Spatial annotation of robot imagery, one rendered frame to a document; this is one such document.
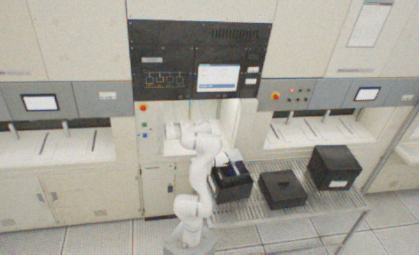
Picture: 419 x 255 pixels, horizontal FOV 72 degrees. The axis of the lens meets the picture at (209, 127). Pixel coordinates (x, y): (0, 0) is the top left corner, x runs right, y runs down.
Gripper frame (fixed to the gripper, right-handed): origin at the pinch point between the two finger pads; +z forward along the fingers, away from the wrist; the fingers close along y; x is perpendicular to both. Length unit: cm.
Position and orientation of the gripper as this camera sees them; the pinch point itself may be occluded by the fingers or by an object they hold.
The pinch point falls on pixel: (233, 157)
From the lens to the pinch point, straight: 209.6
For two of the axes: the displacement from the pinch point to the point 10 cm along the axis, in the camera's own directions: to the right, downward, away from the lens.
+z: 9.4, -1.3, 3.2
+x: 0.9, -7.9, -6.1
